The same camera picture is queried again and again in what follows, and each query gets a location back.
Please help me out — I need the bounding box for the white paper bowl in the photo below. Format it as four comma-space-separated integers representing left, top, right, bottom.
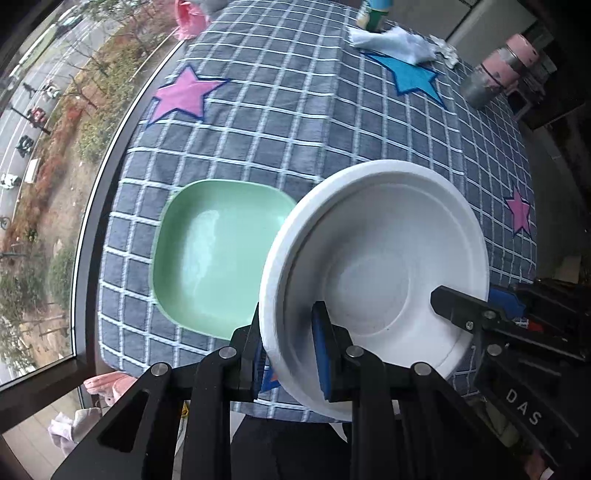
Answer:
259, 160, 490, 421

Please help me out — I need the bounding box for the green square plate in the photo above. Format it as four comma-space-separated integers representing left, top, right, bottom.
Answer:
150, 179, 296, 340

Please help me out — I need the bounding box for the grey metal cup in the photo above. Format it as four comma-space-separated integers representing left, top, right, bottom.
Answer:
460, 34, 539, 110

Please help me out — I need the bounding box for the crumpled white wrapper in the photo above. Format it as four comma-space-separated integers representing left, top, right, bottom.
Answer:
430, 35, 459, 70

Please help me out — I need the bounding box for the white folded cloth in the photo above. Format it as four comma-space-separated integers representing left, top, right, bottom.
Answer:
349, 26, 437, 65

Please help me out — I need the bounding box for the grey checked tablecloth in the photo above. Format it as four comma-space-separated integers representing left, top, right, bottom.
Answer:
97, 1, 537, 376

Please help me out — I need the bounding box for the green blue bottle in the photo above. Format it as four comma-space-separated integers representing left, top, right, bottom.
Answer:
356, 0, 394, 33

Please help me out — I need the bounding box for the pink plastic bag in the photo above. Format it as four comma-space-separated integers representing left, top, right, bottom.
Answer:
174, 0, 209, 40

